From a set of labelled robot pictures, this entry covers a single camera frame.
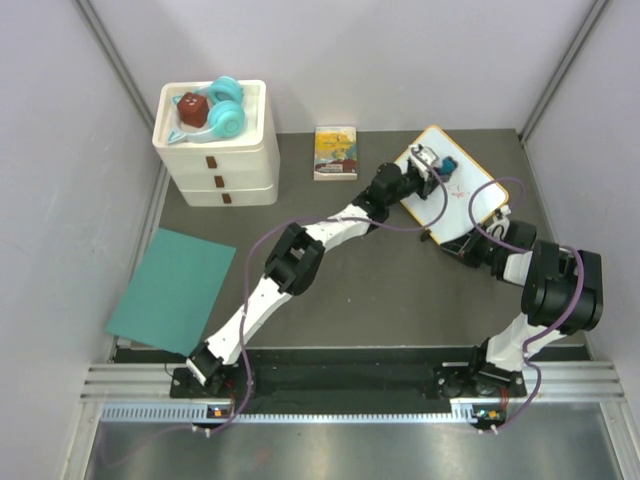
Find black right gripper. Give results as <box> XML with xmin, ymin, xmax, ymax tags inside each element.
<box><xmin>440</xmin><ymin>224</ymin><xmax>506</xmax><ymax>270</ymax></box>

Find whiteboard with orange frame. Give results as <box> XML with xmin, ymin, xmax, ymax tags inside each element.
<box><xmin>401</xmin><ymin>125</ymin><xmax>509</xmax><ymax>244</ymax></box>

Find blue bone-shaped eraser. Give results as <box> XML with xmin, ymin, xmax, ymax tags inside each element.
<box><xmin>438</xmin><ymin>156</ymin><xmax>458</xmax><ymax>177</ymax></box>

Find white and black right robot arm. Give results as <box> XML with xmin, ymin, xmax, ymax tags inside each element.
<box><xmin>435</xmin><ymin>218</ymin><xmax>604</xmax><ymax>398</ymax></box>

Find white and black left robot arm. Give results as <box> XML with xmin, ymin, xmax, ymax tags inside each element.
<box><xmin>186</xmin><ymin>158</ymin><xmax>456</xmax><ymax>397</ymax></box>

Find yellow illustrated book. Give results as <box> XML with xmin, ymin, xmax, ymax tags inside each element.
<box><xmin>313</xmin><ymin>126</ymin><xmax>358</xmax><ymax>181</ymax></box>

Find white three-drawer storage unit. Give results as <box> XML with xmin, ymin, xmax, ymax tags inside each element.
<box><xmin>152</xmin><ymin>80</ymin><xmax>280</xmax><ymax>207</ymax></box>

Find teal cat-ear headphones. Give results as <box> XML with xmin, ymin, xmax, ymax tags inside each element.
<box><xmin>167</xmin><ymin>76</ymin><xmax>246</xmax><ymax>145</ymax></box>

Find dark red plush cube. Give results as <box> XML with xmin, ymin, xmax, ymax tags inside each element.
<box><xmin>177</xmin><ymin>92</ymin><xmax>209</xmax><ymax>128</ymax></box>

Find teal paper sheet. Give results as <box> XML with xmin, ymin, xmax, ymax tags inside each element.
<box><xmin>106</xmin><ymin>228</ymin><xmax>236</xmax><ymax>356</ymax></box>

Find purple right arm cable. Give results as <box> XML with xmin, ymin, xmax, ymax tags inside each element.
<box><xmin>469</xmin><ymin>176</ymin><xmax>587</xmax><ymax>435</ymax></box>

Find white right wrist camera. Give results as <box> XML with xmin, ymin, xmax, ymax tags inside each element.
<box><xmin>486</xmin><ymin>204</ymin><xmax>511</xmax><ymax>241</ymax></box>

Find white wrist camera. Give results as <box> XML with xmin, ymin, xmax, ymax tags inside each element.
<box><xmin>408</xmin><ymin>144</ymin><xmax>440</xmax><ymax>176</ymax></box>
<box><xmin>486</xmin><ymin>204</ymin><xmax>511</xmax><ymax>241</ymax></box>

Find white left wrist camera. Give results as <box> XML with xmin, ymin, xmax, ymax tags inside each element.
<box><xmin>408</xmin><ymin>144</ymin><xmax>440</xmax><ymax>176</ymax></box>

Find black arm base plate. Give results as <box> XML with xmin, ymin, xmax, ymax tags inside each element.
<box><xmin>170</xmin><ymin>361</ymin><xmax>526</xmax><ymax>405</ymax></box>

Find grey slotted cable duct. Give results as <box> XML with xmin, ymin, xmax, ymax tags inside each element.
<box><xmin>101</xmin><ymin>402</ymin><xmax>501</xmax><ymax>425</ymax></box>

